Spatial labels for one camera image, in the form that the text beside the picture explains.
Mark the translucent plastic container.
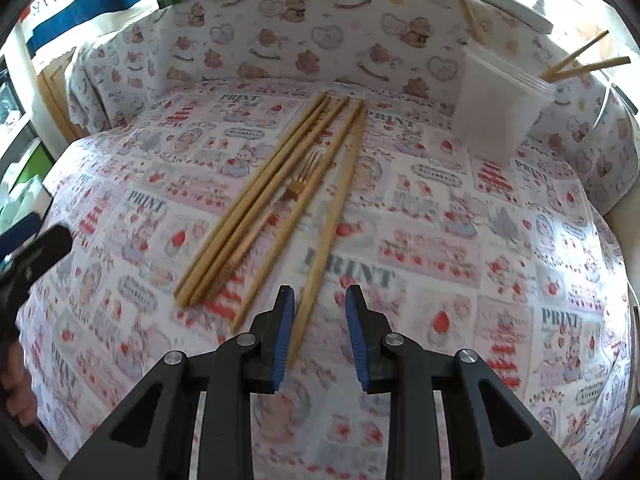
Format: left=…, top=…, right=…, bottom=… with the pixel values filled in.
left=451, top=42, right=558, bottom=163

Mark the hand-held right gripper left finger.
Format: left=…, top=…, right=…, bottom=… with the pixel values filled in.
left=59, top=285, right=296, bottom=480

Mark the bear print cloth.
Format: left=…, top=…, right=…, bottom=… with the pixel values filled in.
left=65, top=0, right=640, bottom=216

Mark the white power strip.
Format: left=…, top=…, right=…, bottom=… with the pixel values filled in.
left=611, top=82, right=640, bottom=116

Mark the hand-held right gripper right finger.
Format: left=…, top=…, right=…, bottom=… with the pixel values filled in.
left=346, top=284, right=583, bottom=480

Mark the person's left hand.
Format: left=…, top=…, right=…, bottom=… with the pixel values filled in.
left=0, top=344, right=39, bottom=423

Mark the gold fork with wooden handle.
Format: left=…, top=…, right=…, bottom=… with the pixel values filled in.
left=215, top=151, right=323, bottom=291

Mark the striped curtain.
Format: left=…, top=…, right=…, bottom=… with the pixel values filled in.
left=20, top=0, right=161, bottom=61

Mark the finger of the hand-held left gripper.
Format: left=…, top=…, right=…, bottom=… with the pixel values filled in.
left=0, top=211, right=42, bottom=256
left=0, top=224, right=74, bottom=306

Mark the shelf with assorted boxes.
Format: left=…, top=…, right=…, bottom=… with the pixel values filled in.
left=0, top=35, right=56, bottom=261

